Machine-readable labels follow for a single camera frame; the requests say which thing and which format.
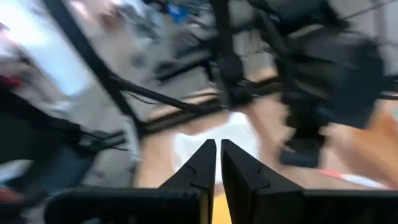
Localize white plastic bin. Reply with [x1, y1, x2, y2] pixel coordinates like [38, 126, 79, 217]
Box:
[172, 111, 261, 184]

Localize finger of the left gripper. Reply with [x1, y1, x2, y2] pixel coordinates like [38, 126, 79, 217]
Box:
[279, 119, 326, 167]

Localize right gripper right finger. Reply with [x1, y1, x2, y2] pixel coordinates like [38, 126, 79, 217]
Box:
[221, 139, 304, 224]

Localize black cable bundle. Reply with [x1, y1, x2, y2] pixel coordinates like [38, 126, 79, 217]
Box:
[108, 74, 224, 116]

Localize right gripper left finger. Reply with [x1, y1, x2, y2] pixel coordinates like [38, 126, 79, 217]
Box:
[159, 139, 217, 224]

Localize black aluminium table frame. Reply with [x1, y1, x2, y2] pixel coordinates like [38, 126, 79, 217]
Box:
[42, 0, 280, 138]

